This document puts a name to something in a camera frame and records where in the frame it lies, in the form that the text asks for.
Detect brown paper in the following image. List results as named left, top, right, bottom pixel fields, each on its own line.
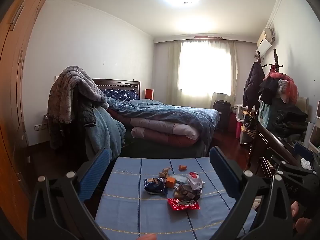
left=159, top=167, right=172, bottom=179

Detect white air conditioner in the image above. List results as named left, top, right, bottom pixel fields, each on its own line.
left=255, top=27, right=276, bottom=55

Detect folded grey and red quilt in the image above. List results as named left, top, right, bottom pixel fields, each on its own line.
left=107, top=110, right=200, bottom=148

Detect red snack wrapper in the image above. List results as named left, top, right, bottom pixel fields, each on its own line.
left=167, top=198, right=201, bottom=211

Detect dark blue snack bag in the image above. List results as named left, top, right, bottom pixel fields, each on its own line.
left=143, top=177, right=168, bottom=195

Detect person's right hand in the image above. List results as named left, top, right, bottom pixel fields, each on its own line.
left=291, top=201, right=312, bottom=234

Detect pile of hanging clothes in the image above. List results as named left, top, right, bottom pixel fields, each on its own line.
left=259, top=71, right=299, bottom=104

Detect blue striped tablecloth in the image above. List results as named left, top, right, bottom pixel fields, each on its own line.
left=94, top=156, right=258, bottom=240

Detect black suitcase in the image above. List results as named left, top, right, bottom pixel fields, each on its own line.
left=212, top=100, right=231, bottom=132

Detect dark wooden cabinet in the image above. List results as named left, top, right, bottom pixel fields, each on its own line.
left=246, top=121, right=320, bottom=180

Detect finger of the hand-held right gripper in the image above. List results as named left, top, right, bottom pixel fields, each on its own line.
left=294, top=141, right=320, bottom=172

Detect dark wooden headboard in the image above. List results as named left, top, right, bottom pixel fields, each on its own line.
left=92, top=78, right=141, bottom=99

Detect black folded clothes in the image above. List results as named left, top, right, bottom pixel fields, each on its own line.
left=272, top=106, right=309, bottom=138

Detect brown snack packet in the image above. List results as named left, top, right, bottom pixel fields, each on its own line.
left=174, top=184, right=201, bottom=200

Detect white storage drawers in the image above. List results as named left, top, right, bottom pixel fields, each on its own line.
left=305, top=97, right=320, bottom=153

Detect blue duvet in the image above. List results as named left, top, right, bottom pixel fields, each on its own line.
left=106, top=97, right=220, bottom=145

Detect wooden wardrobe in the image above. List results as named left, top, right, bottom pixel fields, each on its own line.
left=0, top=0, right=57, bottom=230

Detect light blue fleece blanket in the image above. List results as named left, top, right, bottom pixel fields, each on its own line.
left=85, top=106, right=127, bottom=155

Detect sheer white curtain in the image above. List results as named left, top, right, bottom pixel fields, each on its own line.
left=167, top=40, right=238, bottom=105

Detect black hanging coat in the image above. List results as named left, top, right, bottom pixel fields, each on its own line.
left=242, top=62, right=266, bottom=105

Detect dark bed base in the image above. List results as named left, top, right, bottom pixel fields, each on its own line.
left=120, top=130, right=215, bottom=158

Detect black jacket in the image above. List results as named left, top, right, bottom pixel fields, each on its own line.
left=75, top=90, right=98, bottom=128

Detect teal bag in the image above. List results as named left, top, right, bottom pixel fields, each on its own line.
left=259, top=100, right=275, bottom=128

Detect navy star pillow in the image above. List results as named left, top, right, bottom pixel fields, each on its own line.
left=102, top=89, right=140, bottom=102

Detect light blue tissue packet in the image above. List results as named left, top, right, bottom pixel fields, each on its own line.
left=172, top=174, right=189, bottom=184

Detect white and red plastic bag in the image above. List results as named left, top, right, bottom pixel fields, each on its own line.
left=186, top=172, right=203, bottom=190

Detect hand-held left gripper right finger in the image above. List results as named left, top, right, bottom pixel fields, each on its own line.
left=209, top=146, right=293, bottom=240

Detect striped handbag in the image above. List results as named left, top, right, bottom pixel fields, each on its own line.
left=241, top=110, right=258, bottom=138

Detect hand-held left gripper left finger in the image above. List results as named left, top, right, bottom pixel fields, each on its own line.
left=27, top=147, right=113, bottom=240

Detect white plastic storage box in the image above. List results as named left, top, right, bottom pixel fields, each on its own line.
left=235, top=104, right=250, bottom=140

